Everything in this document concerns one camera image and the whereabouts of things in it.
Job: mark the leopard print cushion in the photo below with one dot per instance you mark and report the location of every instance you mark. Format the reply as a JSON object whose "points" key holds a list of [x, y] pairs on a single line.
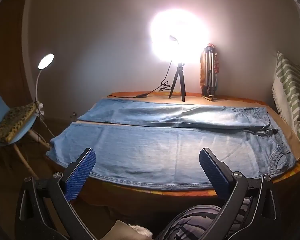
{"points": [[12, 120]]}

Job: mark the person's striped trouser leg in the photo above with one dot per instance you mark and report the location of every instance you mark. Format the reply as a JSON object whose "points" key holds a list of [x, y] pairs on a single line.
{"points": [[190, 222]]}

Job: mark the folded silver tripod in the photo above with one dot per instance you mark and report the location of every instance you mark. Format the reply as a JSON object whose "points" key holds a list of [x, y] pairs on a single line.
{"points": [[210, 67], [202, 65]]}

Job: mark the white gooseneck desk lamp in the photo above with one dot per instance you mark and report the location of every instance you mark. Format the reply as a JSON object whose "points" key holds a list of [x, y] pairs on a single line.
{"points": [[46, 61]]}

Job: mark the wooden door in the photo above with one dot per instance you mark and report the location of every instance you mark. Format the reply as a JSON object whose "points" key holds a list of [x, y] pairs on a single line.
{"points": [[5, 42]]}

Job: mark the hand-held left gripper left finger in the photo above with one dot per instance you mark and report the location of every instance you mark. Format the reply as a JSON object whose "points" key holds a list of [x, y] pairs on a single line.
{"points": [[80, 177]]}

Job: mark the blue denim pants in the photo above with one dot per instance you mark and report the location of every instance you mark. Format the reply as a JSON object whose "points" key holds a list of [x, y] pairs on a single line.
{"points": [[150, 150]]}

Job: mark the white fluffy cloth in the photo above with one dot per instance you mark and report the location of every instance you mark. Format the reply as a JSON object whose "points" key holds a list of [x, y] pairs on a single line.
{"points": [[140, 231]]}

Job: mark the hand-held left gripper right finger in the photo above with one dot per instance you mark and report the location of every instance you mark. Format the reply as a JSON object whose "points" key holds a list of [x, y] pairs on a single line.
{"points": [[215, 177]]}

